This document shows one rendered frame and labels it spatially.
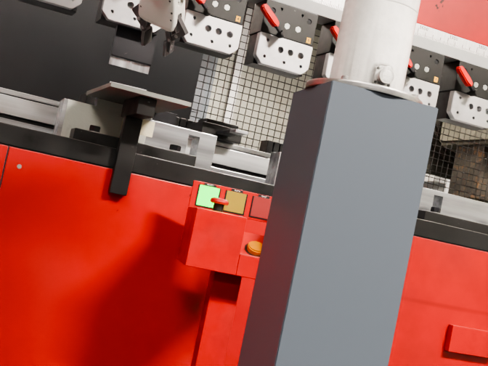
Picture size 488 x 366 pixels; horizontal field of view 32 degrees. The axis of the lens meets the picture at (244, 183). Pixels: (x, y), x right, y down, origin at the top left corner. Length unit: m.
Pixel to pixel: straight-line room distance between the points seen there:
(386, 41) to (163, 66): 1.38
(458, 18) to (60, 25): 1.15
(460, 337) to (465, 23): 0.87
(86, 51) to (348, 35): 1.35
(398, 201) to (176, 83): 1.45
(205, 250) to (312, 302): 0.50
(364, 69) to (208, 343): 0.73
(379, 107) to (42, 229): 0.88
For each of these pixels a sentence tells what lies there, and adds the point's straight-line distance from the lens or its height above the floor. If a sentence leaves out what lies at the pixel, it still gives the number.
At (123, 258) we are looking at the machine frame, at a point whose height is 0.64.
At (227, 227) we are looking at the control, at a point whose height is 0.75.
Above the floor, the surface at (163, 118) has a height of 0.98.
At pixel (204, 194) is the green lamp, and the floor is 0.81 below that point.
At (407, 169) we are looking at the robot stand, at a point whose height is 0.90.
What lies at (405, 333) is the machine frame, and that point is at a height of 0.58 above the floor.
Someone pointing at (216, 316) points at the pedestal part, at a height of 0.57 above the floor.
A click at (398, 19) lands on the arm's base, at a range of 1.36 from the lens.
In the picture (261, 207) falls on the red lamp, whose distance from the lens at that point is 1.89.
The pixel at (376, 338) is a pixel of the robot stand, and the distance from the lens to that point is 1.31.
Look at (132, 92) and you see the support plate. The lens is 1.80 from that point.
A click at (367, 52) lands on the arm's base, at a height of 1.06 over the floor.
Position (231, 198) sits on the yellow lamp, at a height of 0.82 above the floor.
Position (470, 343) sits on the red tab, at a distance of 2.35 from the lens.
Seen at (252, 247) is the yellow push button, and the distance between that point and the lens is 1.79.
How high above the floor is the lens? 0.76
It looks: 3 degrees up
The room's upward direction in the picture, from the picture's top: 12 degrees clockwise
